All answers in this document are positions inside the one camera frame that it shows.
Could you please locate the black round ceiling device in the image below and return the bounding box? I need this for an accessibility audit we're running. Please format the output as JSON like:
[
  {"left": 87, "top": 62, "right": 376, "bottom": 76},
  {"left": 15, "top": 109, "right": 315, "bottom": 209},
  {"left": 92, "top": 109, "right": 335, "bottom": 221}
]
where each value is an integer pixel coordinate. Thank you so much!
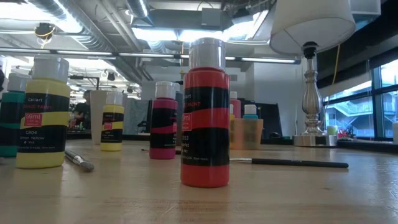
[{"left": 33, "top": 21, "right": 57, "bottom": 50}]

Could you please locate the silver lamp with white shade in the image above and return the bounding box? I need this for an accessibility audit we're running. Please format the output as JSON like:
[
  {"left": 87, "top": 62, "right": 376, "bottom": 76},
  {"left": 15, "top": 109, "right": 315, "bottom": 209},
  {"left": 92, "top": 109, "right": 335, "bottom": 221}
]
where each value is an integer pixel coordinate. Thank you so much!
[{"left": 269, "top": 0, "right": 357, "bottom": 147}]

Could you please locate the grey ceiling box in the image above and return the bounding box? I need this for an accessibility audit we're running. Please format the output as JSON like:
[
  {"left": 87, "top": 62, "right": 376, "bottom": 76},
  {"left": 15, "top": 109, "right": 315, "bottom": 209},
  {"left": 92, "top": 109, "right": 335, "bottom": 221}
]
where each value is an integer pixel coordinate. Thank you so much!
[{"left": 201, "top": 7, "right": 222, "bottom": 27}]

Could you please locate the person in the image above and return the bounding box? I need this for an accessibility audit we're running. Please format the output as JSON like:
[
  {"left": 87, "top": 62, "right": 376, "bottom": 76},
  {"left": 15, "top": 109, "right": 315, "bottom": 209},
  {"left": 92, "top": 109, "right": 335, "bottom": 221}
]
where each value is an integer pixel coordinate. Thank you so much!
[{"left": 70, "top": 90, "right": 92, "bottom": 131}]

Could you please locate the orange translucent bin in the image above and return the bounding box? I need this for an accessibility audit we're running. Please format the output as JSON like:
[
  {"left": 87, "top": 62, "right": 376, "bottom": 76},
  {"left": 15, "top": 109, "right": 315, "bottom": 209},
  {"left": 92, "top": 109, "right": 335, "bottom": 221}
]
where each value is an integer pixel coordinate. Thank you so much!
[{"left": 229, "top": 118, "right": 264, "bottom": 151}]

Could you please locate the turquoise paint bottle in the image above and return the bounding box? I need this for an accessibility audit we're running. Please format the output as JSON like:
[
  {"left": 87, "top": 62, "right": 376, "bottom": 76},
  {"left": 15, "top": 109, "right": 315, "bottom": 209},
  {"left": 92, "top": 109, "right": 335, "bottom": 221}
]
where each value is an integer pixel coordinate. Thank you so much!
[{"left": 242, "top": 104, "right": 259, "bottom": 120}]

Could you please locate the black background equipment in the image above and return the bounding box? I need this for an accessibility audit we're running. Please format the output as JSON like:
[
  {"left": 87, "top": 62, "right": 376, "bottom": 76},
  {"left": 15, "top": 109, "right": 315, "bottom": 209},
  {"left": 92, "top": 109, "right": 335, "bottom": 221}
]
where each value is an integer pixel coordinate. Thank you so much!
[{"left": 238, "top": 98, "right": 283, "bottom": 140}]

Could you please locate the grey-blue background panel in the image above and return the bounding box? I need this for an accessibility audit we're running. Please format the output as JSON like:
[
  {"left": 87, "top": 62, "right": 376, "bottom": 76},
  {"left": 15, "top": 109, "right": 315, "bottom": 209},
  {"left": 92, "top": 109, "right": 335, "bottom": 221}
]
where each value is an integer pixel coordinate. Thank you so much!
[{"left": 123, "top": 98, "right": 150, "bottom": 135}]

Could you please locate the horizontal light bar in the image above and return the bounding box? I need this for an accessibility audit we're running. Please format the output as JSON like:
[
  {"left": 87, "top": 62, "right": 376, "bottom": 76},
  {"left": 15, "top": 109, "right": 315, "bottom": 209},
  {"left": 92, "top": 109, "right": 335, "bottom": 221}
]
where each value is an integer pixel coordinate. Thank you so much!
[{"left": 0, "top": 46, "right": 302, "bottom": 65}]

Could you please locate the silver ribbed air duct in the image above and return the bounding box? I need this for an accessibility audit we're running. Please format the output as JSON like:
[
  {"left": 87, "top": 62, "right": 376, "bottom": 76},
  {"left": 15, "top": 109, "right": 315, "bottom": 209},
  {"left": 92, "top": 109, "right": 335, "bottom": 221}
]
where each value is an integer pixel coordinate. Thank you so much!
[
  {"left": 126, "top": 0, "right": 150, "bottom": 19},
  {"left": 26, "top": 0, "right": 131, "bottom": 54}
]

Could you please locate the tall coral paint bottle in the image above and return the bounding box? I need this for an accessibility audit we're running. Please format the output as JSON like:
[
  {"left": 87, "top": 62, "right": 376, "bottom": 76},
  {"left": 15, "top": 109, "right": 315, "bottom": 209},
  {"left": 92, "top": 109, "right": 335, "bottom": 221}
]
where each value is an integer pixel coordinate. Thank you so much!
[{"left": 229, "top": 91, "right": 242, "bottom": 119}]

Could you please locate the red paint bottle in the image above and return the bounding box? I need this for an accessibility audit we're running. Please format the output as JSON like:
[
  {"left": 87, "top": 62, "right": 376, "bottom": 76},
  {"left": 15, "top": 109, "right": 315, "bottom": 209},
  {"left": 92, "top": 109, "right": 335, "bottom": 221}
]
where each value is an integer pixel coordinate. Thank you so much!
[{"left": 180, "top": 37, "right": 231, "bottom": 189}]

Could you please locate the yellow extension cord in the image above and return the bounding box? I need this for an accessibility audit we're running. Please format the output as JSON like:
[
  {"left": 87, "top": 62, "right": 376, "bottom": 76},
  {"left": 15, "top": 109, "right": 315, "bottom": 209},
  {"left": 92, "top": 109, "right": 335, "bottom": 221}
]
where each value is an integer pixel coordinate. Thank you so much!
[{"left": 331, "top": 43, "right": 342, "bottom": 86}]

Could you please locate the white paper cup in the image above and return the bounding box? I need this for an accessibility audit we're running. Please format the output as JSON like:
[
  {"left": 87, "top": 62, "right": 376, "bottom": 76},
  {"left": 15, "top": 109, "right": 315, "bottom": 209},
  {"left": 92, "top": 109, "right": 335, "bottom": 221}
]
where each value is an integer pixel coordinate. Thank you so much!
[{"left": 90, "top": 90, "right": 109, "bottom": 146}]

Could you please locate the magenta paint bottle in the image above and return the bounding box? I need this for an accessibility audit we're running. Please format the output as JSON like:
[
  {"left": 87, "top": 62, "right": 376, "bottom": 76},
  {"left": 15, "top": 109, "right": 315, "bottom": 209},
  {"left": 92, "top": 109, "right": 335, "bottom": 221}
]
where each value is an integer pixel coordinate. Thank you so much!
[{"left": 149, "top": 81, "right": 178, "bottom": 161}]

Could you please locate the green paint bottle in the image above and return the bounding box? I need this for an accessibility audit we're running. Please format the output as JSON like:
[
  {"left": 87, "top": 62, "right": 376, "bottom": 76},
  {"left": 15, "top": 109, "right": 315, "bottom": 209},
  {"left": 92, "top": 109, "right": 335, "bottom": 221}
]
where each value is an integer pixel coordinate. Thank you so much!
[{"left": 0, "top": 73, "right": 32, "bottom": 158}]

